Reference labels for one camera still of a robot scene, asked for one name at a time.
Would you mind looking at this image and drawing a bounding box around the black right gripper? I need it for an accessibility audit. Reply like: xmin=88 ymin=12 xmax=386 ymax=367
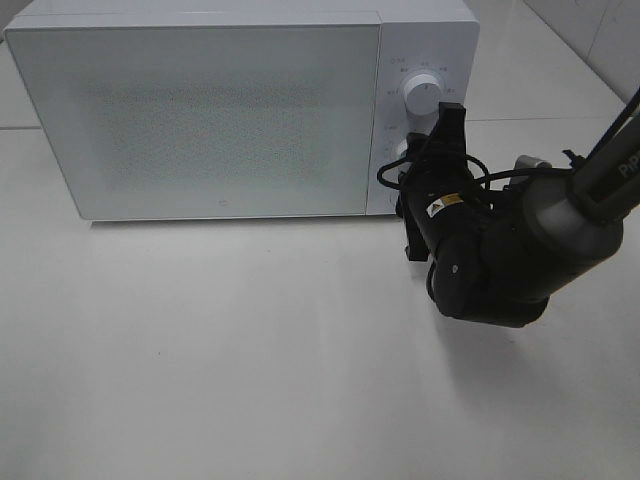
xmin=397 ymin=102 xmax=488 ymax=240

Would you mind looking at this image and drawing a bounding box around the white timer knob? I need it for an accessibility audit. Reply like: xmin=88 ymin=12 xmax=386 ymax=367
xmin=396 ymin=139 xmax=411 ymax=163

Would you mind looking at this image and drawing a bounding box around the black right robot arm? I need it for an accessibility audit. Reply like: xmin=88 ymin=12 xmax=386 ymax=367
xmin=397 ymin=98 xmax=639 ymax=328

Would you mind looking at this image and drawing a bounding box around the upper white power knob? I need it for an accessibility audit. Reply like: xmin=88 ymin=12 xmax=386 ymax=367
xmin=402 ymin=72 xmax=444 ymax=116

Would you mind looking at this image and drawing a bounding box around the white microwave oven body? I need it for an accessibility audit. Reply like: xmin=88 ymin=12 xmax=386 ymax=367
xmin=3 ymin=1 xmax=480 ymax=219

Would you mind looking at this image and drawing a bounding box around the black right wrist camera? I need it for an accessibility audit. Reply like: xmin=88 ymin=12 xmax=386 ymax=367
xmin=395 ymin=198 xmax=430 ymax=262

